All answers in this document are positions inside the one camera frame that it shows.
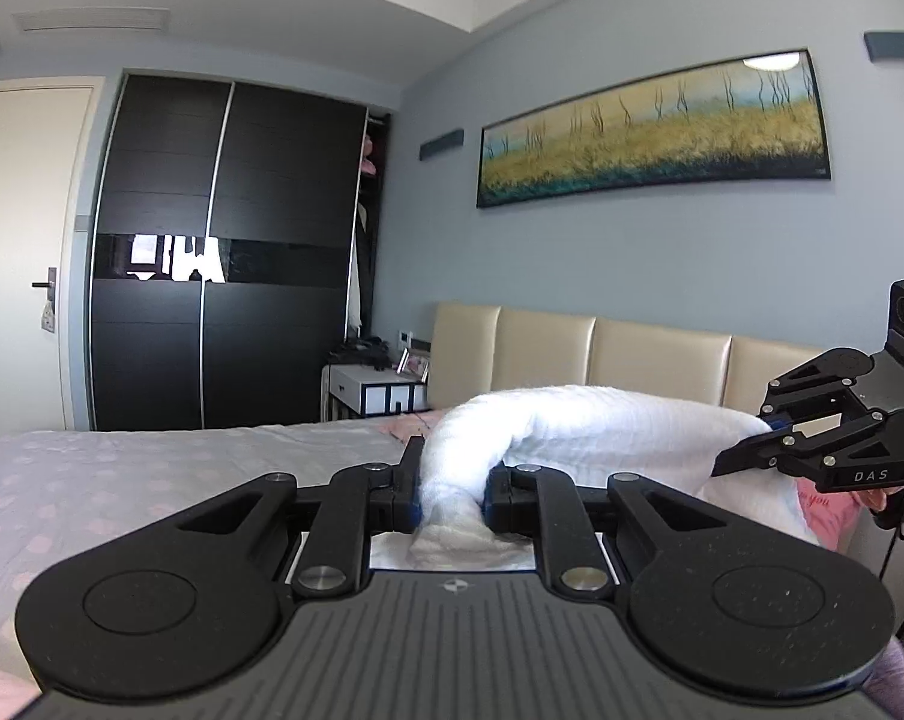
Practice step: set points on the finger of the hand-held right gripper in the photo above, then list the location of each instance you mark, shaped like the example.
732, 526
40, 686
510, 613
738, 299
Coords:
805, 382
752, 454

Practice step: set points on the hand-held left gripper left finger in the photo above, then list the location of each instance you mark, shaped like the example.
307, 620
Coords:
399, 499

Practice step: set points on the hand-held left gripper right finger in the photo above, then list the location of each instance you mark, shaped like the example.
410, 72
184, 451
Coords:
508, 502

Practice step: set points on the white crinkled garment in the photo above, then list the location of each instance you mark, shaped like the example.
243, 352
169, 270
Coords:
609, 420

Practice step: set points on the hanging clothes in wardrobe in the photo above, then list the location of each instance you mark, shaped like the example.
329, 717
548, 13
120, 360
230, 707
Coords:
354, 277

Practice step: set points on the person's right hand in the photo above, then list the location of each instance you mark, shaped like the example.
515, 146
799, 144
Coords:
886, 514

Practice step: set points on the pink dark-spotted garment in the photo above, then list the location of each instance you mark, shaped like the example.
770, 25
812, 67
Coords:
403, 427

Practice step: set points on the pink printed cloth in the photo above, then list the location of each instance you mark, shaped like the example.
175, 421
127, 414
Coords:
827, 514

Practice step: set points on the white nightstand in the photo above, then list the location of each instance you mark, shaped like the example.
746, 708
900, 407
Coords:
347, 390

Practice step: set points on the black bag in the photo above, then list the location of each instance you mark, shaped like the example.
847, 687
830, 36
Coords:
358, 352

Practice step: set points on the beige padded headboard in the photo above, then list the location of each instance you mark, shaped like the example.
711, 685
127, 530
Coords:
542, 352

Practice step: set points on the person's purple clothing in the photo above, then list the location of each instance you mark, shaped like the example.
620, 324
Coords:
891, 682

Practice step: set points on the grey pink-dotted bed sheet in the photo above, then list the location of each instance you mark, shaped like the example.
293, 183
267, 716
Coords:
122, 465

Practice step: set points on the framed landscape painting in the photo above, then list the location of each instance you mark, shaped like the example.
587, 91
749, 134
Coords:
647, 142

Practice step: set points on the pink item on wardrobe shelf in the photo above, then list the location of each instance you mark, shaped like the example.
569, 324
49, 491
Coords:
369, 154

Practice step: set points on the small hanging pouch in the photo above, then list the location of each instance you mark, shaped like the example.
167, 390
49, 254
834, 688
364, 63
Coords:
48, 319

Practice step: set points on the black sliding-door wardrobe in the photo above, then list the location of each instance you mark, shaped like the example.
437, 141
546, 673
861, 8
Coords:
159, 165

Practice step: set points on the cream room door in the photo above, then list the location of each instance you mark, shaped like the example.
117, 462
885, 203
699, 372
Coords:
17, 202

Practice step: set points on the ceiling air vent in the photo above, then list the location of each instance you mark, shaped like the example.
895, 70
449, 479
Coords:
92, 21

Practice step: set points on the photo frame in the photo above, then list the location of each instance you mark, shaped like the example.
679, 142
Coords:
413, 364

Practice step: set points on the white wall socket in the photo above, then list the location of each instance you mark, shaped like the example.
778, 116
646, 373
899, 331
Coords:
406, 337

